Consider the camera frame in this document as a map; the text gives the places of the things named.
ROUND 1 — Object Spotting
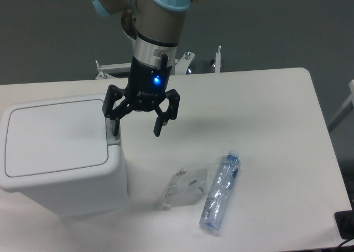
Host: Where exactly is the white plastic trash can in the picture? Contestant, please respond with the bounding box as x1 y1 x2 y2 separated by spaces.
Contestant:
1 94 129 217

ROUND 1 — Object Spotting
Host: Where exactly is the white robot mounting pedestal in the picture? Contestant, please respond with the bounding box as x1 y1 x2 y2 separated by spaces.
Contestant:
121 9 137 42

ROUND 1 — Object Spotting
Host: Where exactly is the grey trash can push button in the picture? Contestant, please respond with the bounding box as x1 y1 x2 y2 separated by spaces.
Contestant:
106 118 121 146

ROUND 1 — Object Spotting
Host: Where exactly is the white metal base frame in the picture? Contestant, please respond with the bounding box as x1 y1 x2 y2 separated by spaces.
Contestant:
95 45 223 80

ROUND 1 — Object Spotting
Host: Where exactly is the black device at table edge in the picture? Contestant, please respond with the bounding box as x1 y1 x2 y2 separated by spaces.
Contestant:
334 210 353 239

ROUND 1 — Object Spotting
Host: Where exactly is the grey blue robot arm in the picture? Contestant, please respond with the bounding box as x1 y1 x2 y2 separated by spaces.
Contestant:
91 0 196 136

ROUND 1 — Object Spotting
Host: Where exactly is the white stand at right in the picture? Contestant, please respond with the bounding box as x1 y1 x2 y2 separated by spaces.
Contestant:
327 80 353 133

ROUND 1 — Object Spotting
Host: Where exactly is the clear plastic packaging bag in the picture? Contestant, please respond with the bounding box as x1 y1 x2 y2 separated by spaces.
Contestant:
162 168 210 211

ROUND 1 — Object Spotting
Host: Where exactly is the clear blue plastic bottle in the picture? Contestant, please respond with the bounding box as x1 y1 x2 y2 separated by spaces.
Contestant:
199 150 241 232

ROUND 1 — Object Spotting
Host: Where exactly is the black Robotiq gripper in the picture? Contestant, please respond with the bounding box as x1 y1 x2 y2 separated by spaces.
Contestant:
102 56 180 137

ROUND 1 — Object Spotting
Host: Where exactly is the white trash can lid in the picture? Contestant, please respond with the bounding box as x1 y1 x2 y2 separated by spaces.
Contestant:
5 99 108 177

